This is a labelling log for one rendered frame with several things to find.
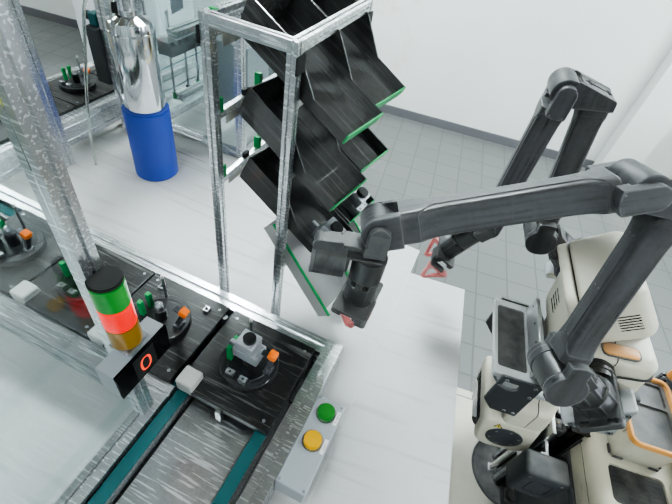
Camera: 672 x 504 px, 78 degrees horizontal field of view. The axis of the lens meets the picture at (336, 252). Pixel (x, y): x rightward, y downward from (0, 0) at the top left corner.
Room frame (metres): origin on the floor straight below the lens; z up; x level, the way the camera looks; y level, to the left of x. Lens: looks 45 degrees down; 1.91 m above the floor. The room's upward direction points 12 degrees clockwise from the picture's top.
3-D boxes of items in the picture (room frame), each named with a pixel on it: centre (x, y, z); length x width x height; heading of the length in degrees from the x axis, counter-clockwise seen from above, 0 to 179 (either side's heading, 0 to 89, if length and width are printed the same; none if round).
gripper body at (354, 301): (0.49, -0.06, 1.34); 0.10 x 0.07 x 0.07; 164
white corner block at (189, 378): (0.43, 0.27, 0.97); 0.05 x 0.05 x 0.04; 74
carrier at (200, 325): (0.57, 0.39, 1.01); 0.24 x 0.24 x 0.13; 74
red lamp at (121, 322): (0.35, 0.31, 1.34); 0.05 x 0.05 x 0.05
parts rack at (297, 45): (0.88, 0.17, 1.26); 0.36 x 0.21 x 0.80; 164
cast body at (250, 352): (0.50, 0.16, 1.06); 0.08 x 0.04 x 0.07; 72
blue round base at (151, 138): (1.29, 0.76, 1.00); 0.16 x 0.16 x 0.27
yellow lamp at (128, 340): (0.35, 0.31, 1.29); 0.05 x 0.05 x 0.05
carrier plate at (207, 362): (0.50, 0.15, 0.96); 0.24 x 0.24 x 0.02; 74
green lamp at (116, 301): (0.35, 0.31, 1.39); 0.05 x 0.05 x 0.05
